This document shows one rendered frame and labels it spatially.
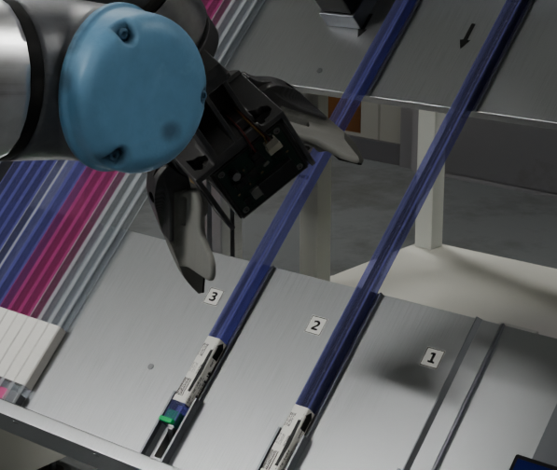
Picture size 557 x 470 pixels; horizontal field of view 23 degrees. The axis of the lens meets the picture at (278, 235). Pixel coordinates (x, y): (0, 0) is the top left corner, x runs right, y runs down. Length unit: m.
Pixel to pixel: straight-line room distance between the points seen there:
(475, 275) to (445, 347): 0.87
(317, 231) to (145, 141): 1.16
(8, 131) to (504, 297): 1.26
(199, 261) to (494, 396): 0.23
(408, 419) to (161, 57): 0.46
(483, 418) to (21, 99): 0.49
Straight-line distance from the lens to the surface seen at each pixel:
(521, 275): 1.90
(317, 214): 1.76
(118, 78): 0.60
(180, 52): 0.62
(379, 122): 5.27
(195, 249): 0.93
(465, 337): 1.02
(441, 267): 1.92
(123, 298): 1.20
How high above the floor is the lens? 1.19
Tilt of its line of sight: 16 degrees down
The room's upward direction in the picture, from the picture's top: straight up
